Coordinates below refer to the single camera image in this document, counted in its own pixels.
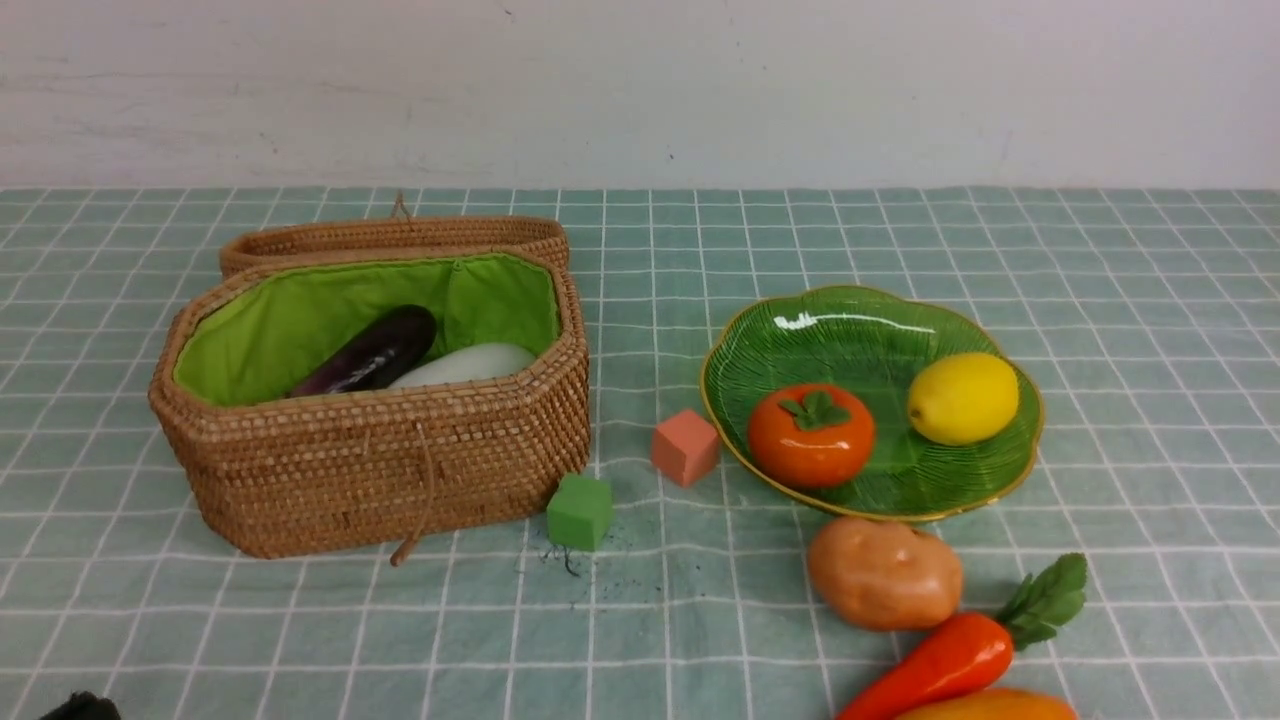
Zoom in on white toy radish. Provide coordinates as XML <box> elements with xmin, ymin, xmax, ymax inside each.
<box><xmin>389</xmin><ymin>342</ymin><xmax>538</xmax><ymax>389</ymax></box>

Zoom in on orange toy persimmon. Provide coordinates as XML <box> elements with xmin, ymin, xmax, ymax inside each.
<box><xmin>746</xmin><ymin>383</ymin><xmax>877</xmax><ymax>489</ymax></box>

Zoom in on purple toy eggplant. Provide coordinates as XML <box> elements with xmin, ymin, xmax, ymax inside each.
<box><xmin>285</xmin><ymin>304</ymin><xmax>438</xmax><ymax>398</ymax></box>

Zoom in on brown toy potato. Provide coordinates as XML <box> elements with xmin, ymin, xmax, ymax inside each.
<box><xmin>806</xmin><ymin>518</ymin><xmax>964</xmax><ymax>632</ymax></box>

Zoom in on yellow toy lemon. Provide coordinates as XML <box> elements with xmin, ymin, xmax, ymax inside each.
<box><xmin>906</xmin><ymin>352</ymin><xmax>1020</xmax><ymax>447</ymax></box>

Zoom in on orange toy carrot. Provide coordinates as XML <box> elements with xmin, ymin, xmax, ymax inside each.
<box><xmin>836</xmin><ymin>552</ymin><xmax>1089</xmax><ymax>719</ymax></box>

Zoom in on orange yellow toy mango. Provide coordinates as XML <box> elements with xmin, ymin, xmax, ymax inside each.
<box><xmin>896</xmin><ymin>687</ymin><xmax>1079</xmax><ymax>720</ymax></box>

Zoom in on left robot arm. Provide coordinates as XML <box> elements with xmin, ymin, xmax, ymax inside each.
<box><xmin>38</xmin><ymin>691</ymin><xmax>122</xmax><ymax>720</ymax></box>

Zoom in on salmon pink foam cube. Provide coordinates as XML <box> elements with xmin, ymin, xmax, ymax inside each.
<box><xmin>650</xmin><ymin>409</ymin><xmax>721</xmax><ymax>488</ymax></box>

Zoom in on green foam cube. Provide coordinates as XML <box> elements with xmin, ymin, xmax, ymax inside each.
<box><xmin>547</xmin><ymin>474</ymin><xmax>614</xmax><ymax>552</ymax></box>

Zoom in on green glass leaf plate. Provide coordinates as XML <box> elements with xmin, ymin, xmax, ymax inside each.
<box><xmin>699</xmin><ymin>284</ymin><xmax>1044</xmax><ymax>523</ymax></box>

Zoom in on woven rattan basket lid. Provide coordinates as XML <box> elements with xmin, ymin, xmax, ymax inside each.
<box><xmin>219</xmin><ymin>193</ymin><xmax>570</xmax><ymax>278</ymax></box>

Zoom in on woven rattan basket green lining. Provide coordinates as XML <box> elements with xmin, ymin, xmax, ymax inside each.
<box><xmin>148</xmin><ymin>249</ymin><xmax>591</xmax><ymax>560</ymax></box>

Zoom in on green checkered tablecloth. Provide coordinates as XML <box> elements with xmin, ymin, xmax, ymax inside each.
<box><xmin>1</xmin><ymin>187</ymin><xmax>1277</xmax><ymax>719</ymax></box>

